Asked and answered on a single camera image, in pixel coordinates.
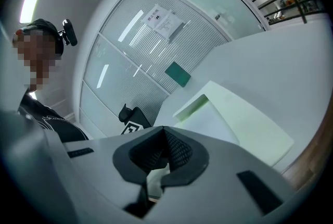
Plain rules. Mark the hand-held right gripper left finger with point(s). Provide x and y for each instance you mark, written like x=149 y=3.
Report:
x=135 y=157

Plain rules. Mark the person's black printed shirt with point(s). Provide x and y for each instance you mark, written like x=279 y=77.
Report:
x=54 y=124

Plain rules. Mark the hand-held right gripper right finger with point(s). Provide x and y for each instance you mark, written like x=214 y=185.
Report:
x=187 y=157

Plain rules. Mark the black mesh office chair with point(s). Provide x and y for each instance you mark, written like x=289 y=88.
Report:
x=138 y=114

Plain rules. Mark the person's head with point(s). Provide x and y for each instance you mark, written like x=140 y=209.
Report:
x=39 y=45

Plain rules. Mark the green book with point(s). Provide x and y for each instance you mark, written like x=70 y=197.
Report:
x=178 y=75

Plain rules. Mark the black head-mounted camera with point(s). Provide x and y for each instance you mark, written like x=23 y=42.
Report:
x=69 y=31

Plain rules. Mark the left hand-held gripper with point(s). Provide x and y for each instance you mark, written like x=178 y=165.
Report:
x=132 y=128

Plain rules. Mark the white paper notice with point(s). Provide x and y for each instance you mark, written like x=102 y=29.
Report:
x=162 y=22

